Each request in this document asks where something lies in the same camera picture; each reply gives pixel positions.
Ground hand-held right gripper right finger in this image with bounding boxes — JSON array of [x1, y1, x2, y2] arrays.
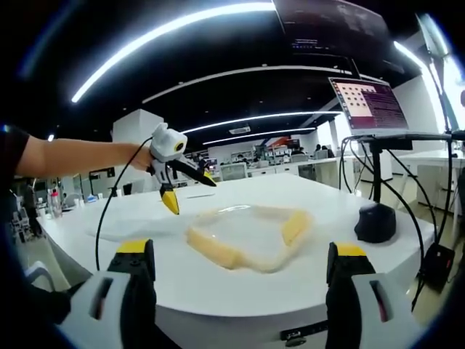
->
[[325, 241, 425, 349]]

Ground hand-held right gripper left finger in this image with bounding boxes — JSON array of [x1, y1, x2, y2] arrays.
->
[[54, 238, 158, 349]]

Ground clear lid with yellow latches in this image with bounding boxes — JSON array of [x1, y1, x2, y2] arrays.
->
[[185, 203, 315, 275]]

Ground person's left hand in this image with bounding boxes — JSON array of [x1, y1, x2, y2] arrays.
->
[[127, 143, 154, 175]]

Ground wide white column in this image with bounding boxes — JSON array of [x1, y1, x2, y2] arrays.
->
[[112, 108, 165, 190]]

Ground grey mesh office chair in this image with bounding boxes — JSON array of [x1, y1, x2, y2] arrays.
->
[[219, 162, 248, 181]]

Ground white chair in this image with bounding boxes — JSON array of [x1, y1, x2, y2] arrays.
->
[[20, 259, 57, 292]]

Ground short ceiling light strip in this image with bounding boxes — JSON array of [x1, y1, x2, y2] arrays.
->
[[179, 110, 343, 135]]

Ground black power adapter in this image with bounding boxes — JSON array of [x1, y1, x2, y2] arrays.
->
[[420, 242, 456, 292]]

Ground black computer mouse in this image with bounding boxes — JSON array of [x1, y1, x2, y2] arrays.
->
[[354, 202, 397, 245]]

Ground long curved ceiling light strip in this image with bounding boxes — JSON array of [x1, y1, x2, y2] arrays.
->
[[70, 1, 278, 105]]

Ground red-capped clear bottle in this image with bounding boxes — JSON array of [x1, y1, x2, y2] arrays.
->
[[50, 188, 63, 220]]

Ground open laptop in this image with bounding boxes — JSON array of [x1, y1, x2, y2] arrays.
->
[[327, 76, 412, 138]]

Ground large black hanging monitor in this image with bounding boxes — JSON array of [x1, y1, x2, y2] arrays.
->
[[274, 0, 396, 79]]

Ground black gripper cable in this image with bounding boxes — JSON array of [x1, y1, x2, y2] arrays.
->
[[94, 137, 154, 272]]

